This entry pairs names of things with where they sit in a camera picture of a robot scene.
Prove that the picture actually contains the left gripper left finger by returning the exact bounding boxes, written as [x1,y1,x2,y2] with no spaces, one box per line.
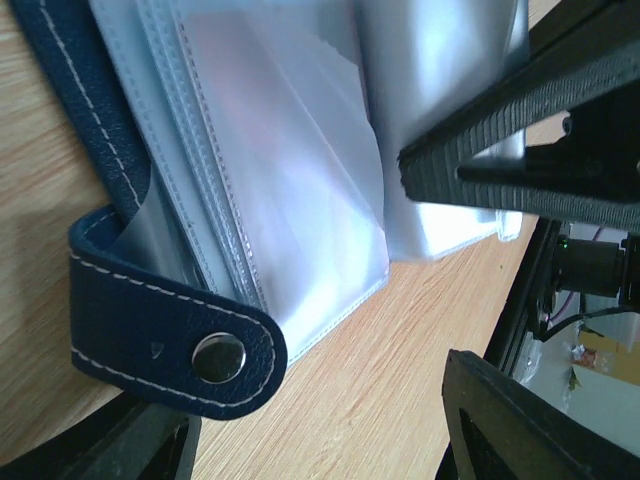
[1,399,201,479]

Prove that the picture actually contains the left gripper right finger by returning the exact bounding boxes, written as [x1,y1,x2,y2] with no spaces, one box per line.
[436,350,639,479]

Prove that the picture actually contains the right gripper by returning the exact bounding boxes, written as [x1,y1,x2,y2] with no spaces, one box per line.
[398,35,639,231]

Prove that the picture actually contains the blue card holder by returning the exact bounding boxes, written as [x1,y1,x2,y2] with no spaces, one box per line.
[11,1,528,420]

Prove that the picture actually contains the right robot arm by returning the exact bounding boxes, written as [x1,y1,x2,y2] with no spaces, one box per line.
[399,2,639,340]

